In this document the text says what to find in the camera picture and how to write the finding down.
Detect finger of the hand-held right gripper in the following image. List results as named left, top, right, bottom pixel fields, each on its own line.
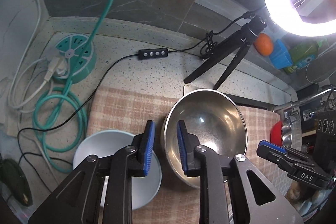
left=257, top=140, right=315, bottom=174

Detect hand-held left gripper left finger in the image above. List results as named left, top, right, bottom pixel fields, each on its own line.
left=28, top=120, right=155, bottom=224

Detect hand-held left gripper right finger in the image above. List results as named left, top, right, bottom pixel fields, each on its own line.
left=176, top=120, right=303, bottom=224

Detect red steel bowl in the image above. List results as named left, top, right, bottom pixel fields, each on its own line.
left=270, top=120, right=292, bottom=147

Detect large steel bowl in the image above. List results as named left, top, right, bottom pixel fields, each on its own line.
left=163, top=90, right=247, bottom=189

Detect light blue ceramic bowl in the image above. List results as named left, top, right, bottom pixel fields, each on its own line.
left=73, top=130, right=162, bottom=211

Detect checked cloth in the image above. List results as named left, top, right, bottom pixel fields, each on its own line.
left=87, top=85, right=282, bottom=224

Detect chrome faucet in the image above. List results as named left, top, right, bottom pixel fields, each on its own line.
left=273, top=88, right=336, bottom=119

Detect blue fluted cup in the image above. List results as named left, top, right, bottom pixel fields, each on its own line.
left=269, top=39, right=293, bottom=69

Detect green dish soap bottle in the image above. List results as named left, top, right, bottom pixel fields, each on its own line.
left=283, top=40, right=328, bottom=75

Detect orange fruit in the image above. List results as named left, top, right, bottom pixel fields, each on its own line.
left=254, top=34, right=273, bottom=56

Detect black tripod stand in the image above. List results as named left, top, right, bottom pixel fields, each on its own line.
left=184, top=14, right=268, bottom=90

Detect dark green object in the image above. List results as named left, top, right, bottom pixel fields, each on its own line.
left=0, top=158, right=33, bottom=206

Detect black cable with inline remote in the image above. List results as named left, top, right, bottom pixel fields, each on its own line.
left=17, top=14, right=265, bottom=188

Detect white power cable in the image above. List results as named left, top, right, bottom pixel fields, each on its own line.
left=7, top=0, right=70, bottom=111

